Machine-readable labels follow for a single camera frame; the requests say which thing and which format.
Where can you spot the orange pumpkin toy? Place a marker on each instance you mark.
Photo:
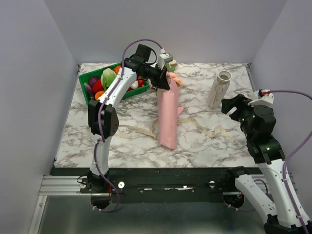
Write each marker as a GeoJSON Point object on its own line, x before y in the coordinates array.
{"type": "Point", "coordinates": [117, 69]}

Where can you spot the white egg-shaped vegetable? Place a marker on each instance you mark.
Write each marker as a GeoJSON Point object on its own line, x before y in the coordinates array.
{"type": "Point", "coordinates": [135, 85]}

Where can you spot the beige ribbon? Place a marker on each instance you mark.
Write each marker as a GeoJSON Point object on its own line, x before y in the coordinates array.
{"type": "Point", "coordinates": [217, 131]}

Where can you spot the red chili pepper toy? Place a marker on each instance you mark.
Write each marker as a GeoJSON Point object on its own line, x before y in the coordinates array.
{"type": "Point", "coordinates": [141, 81]}

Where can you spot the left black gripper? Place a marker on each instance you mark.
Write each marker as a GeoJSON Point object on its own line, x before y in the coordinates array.
{"type": "Point", "coordinates": [161, 81]}

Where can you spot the green lettuce toy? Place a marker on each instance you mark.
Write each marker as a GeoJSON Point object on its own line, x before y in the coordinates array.
{"type": "Point", "coordinates": [107, 78]}

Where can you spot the purple eggplant toy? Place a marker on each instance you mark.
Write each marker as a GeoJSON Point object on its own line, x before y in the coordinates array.
{"type": "Point", "coordinates": [89, 91]}

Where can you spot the pink flower bouquet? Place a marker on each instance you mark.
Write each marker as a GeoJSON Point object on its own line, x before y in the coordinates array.
{"type": "Point", "coordinates": [171, 75]}

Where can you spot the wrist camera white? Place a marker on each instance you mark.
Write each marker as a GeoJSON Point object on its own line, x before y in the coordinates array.
{"type": "Point", "coordinates": [261, 97]}
{"type": "Point", "coordinates": [164, 59]}

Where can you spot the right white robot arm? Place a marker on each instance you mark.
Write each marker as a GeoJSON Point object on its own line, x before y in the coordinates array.
{"type": "Point", "coordinates": [283, 214]}

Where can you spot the orange tangerine toy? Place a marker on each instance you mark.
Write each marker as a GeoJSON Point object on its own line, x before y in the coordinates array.
{"type": "Point", "coordinates": [99, 94]}

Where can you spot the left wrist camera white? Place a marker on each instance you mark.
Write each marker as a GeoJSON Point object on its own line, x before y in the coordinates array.
{"type": "Point", "coordinates": [164, 59]}

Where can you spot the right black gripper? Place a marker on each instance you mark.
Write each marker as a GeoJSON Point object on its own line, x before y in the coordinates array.
{"type": "Point", "coordinates": [240, 99]}

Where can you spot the aluminium frame rail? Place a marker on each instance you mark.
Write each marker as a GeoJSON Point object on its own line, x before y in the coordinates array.
{"type": "Point", "coordinates": [57, 204]}

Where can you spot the red tomato toy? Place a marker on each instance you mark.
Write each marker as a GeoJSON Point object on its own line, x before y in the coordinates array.
{"type": "Point", "coordinates": [97, 87]}

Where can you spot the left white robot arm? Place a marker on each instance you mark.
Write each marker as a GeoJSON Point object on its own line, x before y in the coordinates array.
{"type": "Point", "coordinates": [102, 113]}

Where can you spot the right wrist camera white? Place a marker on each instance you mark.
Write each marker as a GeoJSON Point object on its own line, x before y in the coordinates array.
{"type": "Point", "coordinates": [261, 97]}

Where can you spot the green plastic tray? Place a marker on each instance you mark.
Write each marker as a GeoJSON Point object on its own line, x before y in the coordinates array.
{"type": "Point", "coordinates": [130, 92]}

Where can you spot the pink wrapping paper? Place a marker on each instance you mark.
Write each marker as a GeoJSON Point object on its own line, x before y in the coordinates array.
{"type": "Point", "coordinates": [168, 113]}

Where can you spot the purple onion toy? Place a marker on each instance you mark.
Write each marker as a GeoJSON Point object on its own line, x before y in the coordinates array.
{"type": "Point", "coordinates": [92, 80]}

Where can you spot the white ceramic vase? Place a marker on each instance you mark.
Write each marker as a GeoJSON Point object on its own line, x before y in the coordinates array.
{"type": "Point", "coordinates": [219, 89]}

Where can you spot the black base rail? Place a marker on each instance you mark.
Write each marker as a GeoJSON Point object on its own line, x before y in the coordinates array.
{"type": "Point", "coordinates": [160, 185]}

